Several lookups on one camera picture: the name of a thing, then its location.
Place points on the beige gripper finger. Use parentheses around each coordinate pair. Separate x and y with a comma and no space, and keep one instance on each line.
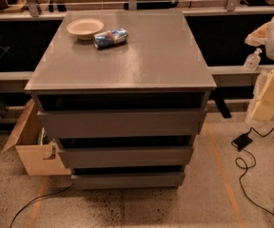
(263,108)
(258,36)

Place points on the grey top drawer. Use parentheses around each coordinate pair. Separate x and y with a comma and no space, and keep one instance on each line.
(121,123)

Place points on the grey drawer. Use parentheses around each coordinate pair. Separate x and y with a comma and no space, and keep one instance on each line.
(125,156)
(125,181)
(121,123)

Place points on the grey drawer cabinet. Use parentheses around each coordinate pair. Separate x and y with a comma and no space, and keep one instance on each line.
(159,67)

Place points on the grey middle drawer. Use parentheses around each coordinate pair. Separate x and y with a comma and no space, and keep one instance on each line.
(125,156)

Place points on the grey bottom drawer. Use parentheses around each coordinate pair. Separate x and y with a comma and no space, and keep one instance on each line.
(125,181)

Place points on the open cardboard box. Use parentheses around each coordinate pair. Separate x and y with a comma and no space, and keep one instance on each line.
(38,158)

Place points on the clear sanitizer pump bottle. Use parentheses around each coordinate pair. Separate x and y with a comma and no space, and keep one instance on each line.
(252,61)

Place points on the black power adapter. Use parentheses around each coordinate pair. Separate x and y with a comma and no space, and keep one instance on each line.
(241,142)

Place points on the crushed blue soda can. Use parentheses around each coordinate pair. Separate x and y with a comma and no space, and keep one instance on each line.
(110,38)

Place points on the beige bowl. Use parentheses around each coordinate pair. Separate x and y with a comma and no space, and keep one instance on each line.
(85,29)

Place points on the grey metal railing frame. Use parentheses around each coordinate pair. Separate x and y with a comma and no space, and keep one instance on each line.
(130,3)

